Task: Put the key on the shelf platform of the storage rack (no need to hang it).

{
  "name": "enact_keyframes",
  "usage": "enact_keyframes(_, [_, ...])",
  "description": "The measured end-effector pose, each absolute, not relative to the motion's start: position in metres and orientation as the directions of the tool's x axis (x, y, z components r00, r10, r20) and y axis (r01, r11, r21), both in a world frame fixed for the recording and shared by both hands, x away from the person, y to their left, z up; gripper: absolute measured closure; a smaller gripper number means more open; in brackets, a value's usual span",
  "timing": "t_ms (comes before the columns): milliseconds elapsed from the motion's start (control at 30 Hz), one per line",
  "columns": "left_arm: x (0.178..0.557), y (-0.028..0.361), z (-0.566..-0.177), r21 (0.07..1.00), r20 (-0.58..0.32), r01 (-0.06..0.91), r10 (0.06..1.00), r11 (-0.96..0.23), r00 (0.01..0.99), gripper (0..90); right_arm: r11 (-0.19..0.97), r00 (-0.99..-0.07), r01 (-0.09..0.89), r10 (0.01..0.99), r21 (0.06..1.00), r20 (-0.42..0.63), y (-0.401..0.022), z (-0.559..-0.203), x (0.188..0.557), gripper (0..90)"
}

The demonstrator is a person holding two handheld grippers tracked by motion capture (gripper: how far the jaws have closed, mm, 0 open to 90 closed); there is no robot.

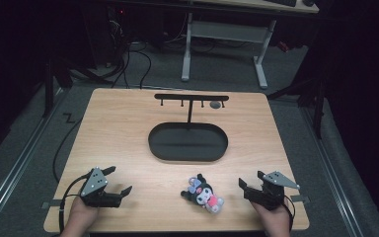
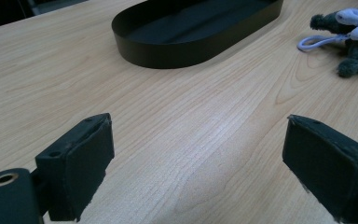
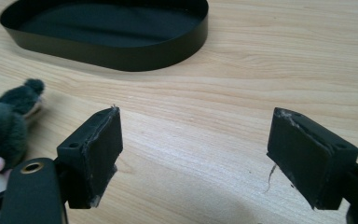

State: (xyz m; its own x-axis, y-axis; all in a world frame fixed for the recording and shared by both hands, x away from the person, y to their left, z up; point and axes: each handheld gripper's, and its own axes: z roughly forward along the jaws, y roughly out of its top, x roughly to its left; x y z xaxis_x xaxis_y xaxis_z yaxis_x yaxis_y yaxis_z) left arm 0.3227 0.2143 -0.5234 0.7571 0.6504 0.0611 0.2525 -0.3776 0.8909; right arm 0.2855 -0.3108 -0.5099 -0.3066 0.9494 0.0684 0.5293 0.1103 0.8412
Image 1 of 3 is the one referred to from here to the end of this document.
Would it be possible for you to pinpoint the metal floor rail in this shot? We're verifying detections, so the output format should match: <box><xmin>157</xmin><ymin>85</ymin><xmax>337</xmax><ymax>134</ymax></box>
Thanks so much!
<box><xmin>300</xmin><ymin>107</ymin><xmax>365</xmax><ymax>237</ymax></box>
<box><xmin>0</xmin><ymin>88</ymin><xmax>65</xmax><ymax>229</ymax></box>

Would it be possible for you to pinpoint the person's left hand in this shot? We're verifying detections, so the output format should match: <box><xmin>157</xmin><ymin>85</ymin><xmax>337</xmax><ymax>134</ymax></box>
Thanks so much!
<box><xmin>60</xmin><ymin>197</ymin><xmax>100</xmax><ymax>237</ymax></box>

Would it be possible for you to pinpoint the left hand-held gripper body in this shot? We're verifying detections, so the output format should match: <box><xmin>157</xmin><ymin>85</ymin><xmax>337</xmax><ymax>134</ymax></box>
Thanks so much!
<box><xmin>79</xmin><ymin>167</ymin><xmax>122</xmax><ymax>208</ymax></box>

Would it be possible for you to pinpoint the bundle of black cables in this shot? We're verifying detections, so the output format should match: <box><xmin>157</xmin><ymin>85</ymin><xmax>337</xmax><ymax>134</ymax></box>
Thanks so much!
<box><xmin>107</xmin><ymin>19</ymin><xmax>153</xmax><ymax>91</ymax></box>

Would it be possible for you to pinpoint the black metal stand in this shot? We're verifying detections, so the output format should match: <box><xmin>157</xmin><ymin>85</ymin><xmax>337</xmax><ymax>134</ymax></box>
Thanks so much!
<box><xmin>266</xmin><ymin>77</ymin><xmax>328</xmax><ymax>140</ymax></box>
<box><xmin>41</xmin><ymin>58</ymin><xmax>75</xmax><ymax>119</ymax></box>

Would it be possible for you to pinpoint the person's right hand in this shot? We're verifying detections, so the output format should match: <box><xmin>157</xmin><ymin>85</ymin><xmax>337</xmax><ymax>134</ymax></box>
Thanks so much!
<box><xmin>251</xmin><ymin>199</ymin><xmax>292</xmax><ymax>237</ymax></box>

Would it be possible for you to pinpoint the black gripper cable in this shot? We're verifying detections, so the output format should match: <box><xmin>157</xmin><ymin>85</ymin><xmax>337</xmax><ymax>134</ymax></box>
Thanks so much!
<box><xmin>57</xmin><ymin>174</ymin><xmax>91</xmax><ymax>234</ymax></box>
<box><xmin>283</xmin><ymin>195</ymin><xmax>295</xmax><ymax>232</ymax></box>

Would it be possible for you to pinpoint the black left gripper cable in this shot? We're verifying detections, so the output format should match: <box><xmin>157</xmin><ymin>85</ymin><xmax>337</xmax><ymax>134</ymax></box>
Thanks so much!
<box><xmin>57</xmin><ymin>174</ymin><xmax>91</xmax><ymax>234</ymax></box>

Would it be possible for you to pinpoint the black floor cable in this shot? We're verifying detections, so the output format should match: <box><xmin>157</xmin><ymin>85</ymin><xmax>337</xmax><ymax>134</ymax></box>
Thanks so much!
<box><xmin>52</xmin><ymin>118</ymin><xmax>84</xmax><ymax>184</ymax></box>

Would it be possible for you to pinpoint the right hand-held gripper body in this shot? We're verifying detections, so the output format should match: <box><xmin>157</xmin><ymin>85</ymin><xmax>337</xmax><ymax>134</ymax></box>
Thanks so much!
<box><xmin>244</xmin><ymin>171</ymin><xmax>301</xmax><ymax>211</ymax></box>

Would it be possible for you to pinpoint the black hook rack with tray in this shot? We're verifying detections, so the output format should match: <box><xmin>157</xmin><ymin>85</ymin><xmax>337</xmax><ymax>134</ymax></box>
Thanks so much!
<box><xmin>147</xmin><ymin>93</ymin><xmax>230</xmax><ymax>163</ymax></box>

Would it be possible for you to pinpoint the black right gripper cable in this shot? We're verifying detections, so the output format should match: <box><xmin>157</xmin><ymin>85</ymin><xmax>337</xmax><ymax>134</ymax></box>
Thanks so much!
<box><xmin>283</xmin><ymin>195</ymin><xmax>295</xmax><ymax>232</ymax></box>

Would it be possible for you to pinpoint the grey metal table bracket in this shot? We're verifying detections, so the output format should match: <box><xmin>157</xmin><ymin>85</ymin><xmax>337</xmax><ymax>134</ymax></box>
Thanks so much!
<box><xmin>290</xmin><ymin>194</ymin><xmax>311</xmax><ymax>203</ymax></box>
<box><xmin>40</xmin><ymin>198</ymin><xmax>63</xmax><ymax>210</ymax></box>

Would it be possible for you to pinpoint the black keyboard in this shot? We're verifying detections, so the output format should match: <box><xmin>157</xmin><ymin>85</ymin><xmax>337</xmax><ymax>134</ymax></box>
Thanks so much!
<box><xmin>265</xmin><ymin>0</ymin><xmax>298</xmax><ymax>8</ymax></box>

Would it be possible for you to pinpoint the black and pink plush doll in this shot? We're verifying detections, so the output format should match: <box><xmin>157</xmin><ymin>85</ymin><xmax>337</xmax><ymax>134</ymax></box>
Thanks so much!
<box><xmin>180</xmin><ymin>173</ymin><xmax>226</xmax><ymax>215</ymax></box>

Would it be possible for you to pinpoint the white-framed desk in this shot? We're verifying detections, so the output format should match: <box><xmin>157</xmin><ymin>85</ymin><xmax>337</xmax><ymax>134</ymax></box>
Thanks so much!
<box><xmin>180</xmin><ymin>0</ymin><xmax>321</xmax><ymax>90</ymax></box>

